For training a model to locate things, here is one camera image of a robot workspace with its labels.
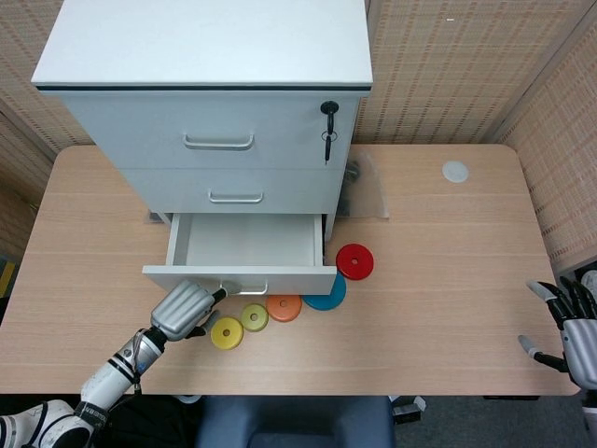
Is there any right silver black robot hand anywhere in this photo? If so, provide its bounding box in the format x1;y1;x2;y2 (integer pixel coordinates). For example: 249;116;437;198
517;275;597;389

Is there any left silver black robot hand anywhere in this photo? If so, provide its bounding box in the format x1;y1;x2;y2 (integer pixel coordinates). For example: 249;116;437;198
148;278;229;342

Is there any short silver drawer handle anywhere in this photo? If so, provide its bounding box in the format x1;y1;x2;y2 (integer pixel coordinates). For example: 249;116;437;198
218;279;270;297

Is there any small white drawer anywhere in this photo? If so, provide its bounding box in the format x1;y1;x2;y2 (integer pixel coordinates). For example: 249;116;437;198
142;213;339;298

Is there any medium white drawer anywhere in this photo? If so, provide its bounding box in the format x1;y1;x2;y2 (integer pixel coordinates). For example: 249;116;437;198
118;166;349;216

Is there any large white lockable drawer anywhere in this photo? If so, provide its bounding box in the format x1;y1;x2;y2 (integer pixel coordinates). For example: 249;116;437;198
62;95;360;171

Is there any white three-drawer cabinet body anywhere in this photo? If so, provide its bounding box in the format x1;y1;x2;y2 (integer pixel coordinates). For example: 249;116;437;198
32;0;375;242

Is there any yellow disc with hole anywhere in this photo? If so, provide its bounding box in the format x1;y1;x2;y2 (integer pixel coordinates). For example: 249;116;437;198
210;315;245;351

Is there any green disc with hole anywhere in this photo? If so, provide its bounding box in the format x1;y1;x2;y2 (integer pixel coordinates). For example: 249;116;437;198
240;302;271;333

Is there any orange disc with hole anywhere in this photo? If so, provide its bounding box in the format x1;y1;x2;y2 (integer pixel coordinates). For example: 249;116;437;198
265;294;303;324

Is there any large blue disc with hole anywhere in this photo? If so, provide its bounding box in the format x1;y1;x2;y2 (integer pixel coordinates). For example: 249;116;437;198
302;273;348;312

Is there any blue padded seat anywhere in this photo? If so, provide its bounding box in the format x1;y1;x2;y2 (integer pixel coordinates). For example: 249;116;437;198
195;395;396;448

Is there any red disc with hole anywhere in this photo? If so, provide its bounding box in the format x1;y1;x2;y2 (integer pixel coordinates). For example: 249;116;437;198
335;243;378;282

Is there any clear bag of hardware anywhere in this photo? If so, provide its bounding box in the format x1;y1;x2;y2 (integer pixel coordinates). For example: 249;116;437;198
339;151;391;220

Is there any black key in lock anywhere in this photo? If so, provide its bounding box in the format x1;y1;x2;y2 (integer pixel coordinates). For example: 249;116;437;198
319;100;341;136

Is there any medium silver drawer handle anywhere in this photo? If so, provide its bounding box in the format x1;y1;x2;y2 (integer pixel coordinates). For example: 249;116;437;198
208;189;265;205

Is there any long silver drawer handle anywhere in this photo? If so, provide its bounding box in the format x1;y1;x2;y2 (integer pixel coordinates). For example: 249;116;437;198
182;132;256;151

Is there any white grey table bracket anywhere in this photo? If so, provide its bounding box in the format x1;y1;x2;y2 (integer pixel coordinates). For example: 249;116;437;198
390;395;427;427

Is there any grey round cable cap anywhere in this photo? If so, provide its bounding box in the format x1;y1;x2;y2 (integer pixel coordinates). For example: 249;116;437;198
441;161;470;184

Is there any black key on ring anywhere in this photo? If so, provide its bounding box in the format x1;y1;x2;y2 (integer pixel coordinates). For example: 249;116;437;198
321;130;340;165

